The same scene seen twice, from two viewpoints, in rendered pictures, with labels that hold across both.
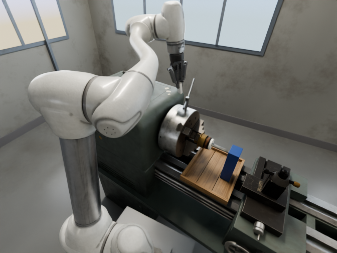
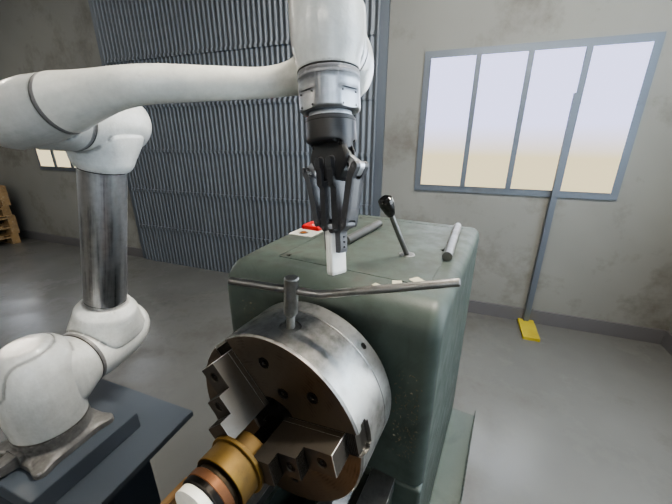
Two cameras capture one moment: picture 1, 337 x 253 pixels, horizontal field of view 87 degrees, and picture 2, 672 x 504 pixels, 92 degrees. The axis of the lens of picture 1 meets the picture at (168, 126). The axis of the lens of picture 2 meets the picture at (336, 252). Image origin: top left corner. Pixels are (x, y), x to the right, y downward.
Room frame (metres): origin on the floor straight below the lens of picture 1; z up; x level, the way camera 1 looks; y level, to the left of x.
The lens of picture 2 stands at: (0.92, -0.53, 1.52)
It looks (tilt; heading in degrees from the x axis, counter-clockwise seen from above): 20 degrees down; 87
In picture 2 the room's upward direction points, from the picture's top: straight up
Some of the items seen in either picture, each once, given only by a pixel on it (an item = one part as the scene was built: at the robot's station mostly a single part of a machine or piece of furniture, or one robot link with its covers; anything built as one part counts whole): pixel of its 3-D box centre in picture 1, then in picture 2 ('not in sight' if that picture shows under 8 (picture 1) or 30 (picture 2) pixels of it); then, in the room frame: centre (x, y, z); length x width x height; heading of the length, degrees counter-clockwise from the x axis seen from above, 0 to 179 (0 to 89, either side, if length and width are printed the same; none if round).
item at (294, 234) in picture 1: (273, 202); not in sight; (0.52, -0.59, 0.90); 0.53 x 0.30 x 0.06; 149
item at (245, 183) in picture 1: (263, 191); not in sight; (0.52, -0.51, 1.00); 0.20 x 0.10 x 0.05; 59
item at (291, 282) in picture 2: (186, 106); (290, 311); (0.88, -0.10, 1.26); 0.02 x 0.02 x 0.12
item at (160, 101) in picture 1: (132, 114); (368, 307); (1.06, 0.27, 1.06); 0.59 x 0.48 x 0.39; 59
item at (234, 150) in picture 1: (230, 163); not in sight; (0.69, -0.38, 1.00); 0.08 x 0.06 x 0.23; 149
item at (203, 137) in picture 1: (202, 140); (229, 473); (0.79, -0.21, 1.08); 0.09 x 0.09 x 0.09; 59
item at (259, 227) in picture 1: (258, 230); not in sight; (0.35, -0.43, 0.95); 0.07 x 0.04 x 0.04; 149
